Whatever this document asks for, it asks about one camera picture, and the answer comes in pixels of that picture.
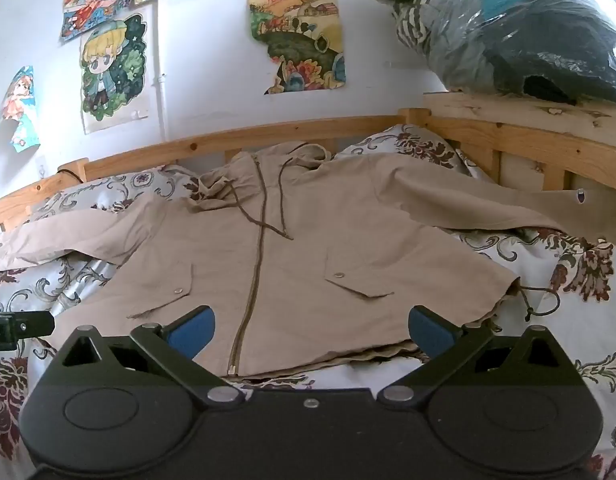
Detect white wall pipe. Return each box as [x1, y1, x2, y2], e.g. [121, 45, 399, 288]
[154, 0, 168, 147]

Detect wooden bed frame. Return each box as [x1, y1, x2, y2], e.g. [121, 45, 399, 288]
[0, 92, 616, 251]

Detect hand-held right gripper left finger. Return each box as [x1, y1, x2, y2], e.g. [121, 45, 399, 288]
[52, 306, 244, 408]

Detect small torn cartoon wall poster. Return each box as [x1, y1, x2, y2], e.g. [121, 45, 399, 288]
[0, 65, 41, 152]

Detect blond cartoon figure wall poster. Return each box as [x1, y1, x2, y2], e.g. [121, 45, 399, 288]
[79, 7, 151, 135]

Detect beige hooded jacket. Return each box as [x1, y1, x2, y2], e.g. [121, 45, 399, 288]
[0, 142, 596, 378]

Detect cartoon girl wall poster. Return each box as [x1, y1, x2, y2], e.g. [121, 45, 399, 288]
[62, 0, 139, 41]

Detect floral duvet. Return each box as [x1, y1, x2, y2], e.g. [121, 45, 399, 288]
[0, 122, 616, 480]

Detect plastic bag of clothes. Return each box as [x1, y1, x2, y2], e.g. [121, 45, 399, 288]
[345, 0, 616, 106]

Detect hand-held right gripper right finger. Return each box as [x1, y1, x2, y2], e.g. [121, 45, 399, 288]
[377, 305, 571, 407]

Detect landscape wall poster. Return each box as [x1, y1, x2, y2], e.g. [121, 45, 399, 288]
[247, 0, 347, 96]

